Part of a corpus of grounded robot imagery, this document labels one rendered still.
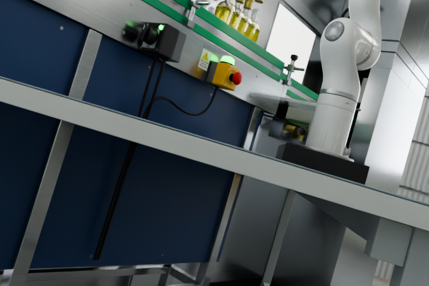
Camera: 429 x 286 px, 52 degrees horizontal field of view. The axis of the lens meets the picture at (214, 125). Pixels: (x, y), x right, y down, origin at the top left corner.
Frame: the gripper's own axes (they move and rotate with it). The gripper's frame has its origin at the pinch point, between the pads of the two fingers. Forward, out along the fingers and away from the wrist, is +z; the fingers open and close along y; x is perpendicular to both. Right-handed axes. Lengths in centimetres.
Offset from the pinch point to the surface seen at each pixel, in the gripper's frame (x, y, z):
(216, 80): -34, 21, 45
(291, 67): 11.5, 16.0, 26.6
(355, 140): 97, 13, 40
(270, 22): 27.3, -12.1, 1.9
